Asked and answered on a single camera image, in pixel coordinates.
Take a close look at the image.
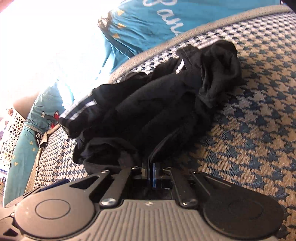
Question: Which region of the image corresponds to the white perforated laundry basket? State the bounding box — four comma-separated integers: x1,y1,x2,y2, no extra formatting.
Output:
1,108,25,184

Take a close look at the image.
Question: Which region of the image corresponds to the black garment with white stripes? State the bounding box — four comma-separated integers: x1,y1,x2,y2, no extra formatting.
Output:
59,40,242,174

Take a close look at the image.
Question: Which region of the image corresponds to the houndstooth blue beige mattress cover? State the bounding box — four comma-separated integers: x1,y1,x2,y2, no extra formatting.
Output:
24,4,296,240

